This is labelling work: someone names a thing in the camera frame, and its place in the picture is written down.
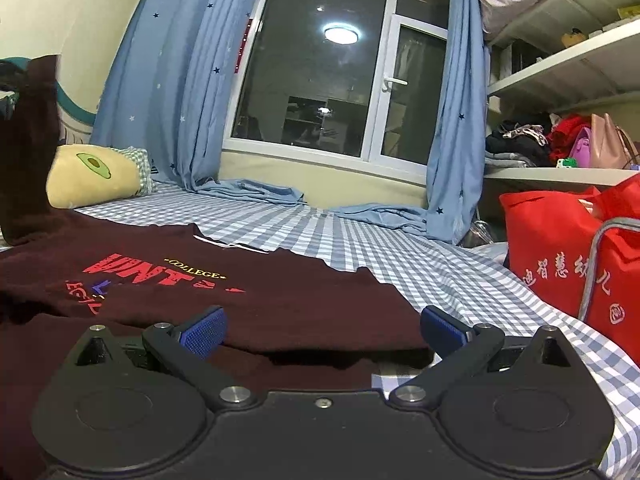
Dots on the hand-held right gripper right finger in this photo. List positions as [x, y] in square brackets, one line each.
[442, 330]

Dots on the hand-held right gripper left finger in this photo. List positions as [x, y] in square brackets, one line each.
[205, 332]

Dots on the maroon printed t-shirt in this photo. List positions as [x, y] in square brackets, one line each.
[300, 300]

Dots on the grey folded clothes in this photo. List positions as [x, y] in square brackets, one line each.
[505, 161]

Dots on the dark clothes pile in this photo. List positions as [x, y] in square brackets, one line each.
[515, 140]

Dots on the red clothes pile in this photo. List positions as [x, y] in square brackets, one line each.
[565, 132]

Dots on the blue striped bed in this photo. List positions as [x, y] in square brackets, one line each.
[400, 250]

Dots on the clear plastic bag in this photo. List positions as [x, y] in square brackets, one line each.
[480, 234]

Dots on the red fabric bag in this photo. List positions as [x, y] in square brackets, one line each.
[545, 260]

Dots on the green checked pillow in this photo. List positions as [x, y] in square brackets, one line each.
[142, 170]

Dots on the yellow avocado pillow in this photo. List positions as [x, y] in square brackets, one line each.
[95, 180]

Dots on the small green toy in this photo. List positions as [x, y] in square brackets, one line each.
[567, 162]

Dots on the blue star curtain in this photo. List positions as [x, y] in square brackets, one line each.
[460, 110]
[175, 85]

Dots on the purple bag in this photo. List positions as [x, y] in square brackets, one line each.
[582, 150]

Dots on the pink handbag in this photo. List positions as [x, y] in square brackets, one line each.
[607, 142]

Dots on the white framed window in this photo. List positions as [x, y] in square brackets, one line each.
[320, 85]

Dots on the white shelf unit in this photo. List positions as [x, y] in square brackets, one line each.
[550, 67]

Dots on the small yellow shelf item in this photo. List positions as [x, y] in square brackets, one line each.
[574, 38]

